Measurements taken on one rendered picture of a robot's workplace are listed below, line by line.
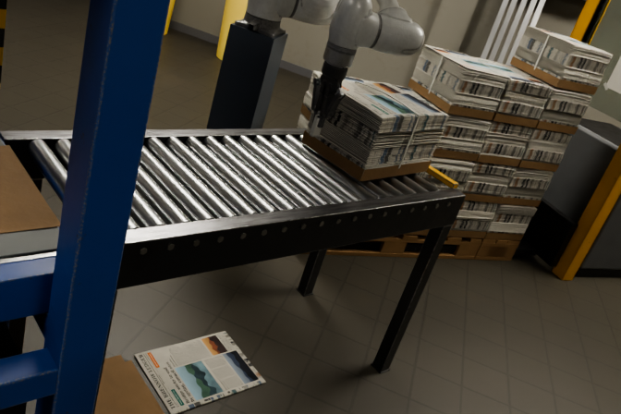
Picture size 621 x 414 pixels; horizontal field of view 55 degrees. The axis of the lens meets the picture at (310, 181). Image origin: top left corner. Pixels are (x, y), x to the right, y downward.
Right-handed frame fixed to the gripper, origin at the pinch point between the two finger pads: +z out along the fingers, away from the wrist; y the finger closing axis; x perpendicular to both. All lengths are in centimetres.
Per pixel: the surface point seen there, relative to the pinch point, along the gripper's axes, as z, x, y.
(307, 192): 13.6, 12.1, -16.2
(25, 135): 13, 78, 23
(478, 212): 61, -160, 19
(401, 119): -8.9, -20.0, -14.7
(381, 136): -3.2, -13.4, -14.6
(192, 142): 13.6, 31.5, 17.4
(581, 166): 33, -241, 11
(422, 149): 3.1, -39.9, -12.6
